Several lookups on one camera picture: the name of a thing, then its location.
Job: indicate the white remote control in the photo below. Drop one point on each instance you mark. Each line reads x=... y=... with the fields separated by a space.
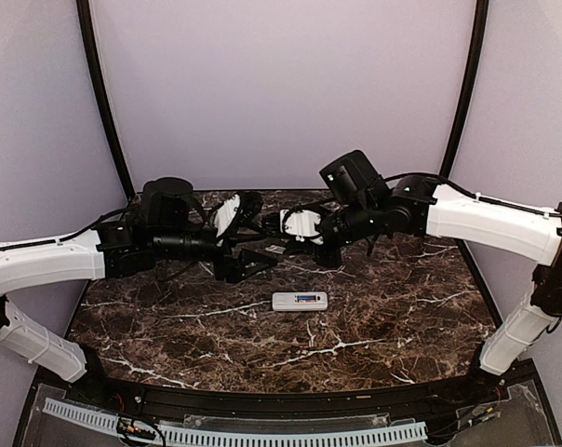
x=288 y=302

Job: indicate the white slotted cable duct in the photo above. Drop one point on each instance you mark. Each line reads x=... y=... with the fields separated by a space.
x=200 y=430

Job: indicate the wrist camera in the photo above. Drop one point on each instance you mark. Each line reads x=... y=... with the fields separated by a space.
x=299 y=225
x=239 y=209

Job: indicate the blue battery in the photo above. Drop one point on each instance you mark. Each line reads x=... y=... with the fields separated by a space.
x=307 y=298

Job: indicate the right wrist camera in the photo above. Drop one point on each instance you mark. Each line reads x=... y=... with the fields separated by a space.
x=299 y=225

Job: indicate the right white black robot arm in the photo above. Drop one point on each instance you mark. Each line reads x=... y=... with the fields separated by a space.
x=423 y=204

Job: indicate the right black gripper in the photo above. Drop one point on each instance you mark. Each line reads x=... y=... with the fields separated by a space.
x=329 y=259

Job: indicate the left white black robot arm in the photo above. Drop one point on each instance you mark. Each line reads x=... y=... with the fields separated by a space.
x=168 y=224

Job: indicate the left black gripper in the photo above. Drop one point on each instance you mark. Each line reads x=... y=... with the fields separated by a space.
x=228 y=266

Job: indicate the white battery cover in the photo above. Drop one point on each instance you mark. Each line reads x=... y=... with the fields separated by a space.
x=275 y=249

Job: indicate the black front rail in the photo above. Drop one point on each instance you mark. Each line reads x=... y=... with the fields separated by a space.
x=432 y=399

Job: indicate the right black frame post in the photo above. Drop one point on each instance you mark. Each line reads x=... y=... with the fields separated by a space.
x=467 y=87

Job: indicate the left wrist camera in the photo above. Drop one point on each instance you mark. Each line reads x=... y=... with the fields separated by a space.
x=239 y=209

